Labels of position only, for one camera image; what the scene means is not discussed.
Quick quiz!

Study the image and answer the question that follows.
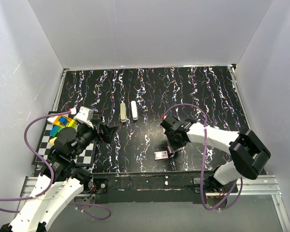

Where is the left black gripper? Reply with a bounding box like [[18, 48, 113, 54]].
[[71, 118, 118, 159]]

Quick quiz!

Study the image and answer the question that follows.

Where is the beige stapler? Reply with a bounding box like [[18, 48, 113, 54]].
[[120, 102, 127, 123]]

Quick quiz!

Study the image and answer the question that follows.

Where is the white stapler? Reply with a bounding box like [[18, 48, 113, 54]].
[[130, 101, 138, 121]]

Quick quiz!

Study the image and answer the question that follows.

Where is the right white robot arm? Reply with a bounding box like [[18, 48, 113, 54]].
[[160, 116, 271, 192]]

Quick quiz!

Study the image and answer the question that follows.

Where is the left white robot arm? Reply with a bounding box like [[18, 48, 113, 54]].
[[0, 123, 118, 232]]

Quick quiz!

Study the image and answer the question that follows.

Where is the checkered board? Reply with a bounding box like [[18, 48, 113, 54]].
[[36, 120, 100, 168]]

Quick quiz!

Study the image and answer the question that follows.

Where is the colourful toy block stack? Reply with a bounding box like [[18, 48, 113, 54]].
[[47, 115, 77, 137]]

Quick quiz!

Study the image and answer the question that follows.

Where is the beige wooden peg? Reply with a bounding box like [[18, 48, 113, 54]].
[[49, 137, 57, 146]]

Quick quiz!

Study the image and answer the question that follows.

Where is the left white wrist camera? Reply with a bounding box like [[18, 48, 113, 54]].
[[74, 106, 94, 128]]

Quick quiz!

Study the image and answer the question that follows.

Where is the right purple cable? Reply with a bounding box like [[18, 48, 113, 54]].
[[162, 103, 244, 211]]

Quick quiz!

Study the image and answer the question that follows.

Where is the purple cable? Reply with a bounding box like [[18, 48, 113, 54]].
[[0, 108, 77, 213], [162, 103, 244, 211]]

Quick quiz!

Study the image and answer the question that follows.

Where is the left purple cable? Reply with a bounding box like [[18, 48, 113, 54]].
[[0, 108, 77, 213]]

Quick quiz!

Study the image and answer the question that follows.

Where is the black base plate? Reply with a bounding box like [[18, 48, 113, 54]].
[[65, 171, 240, 205]]

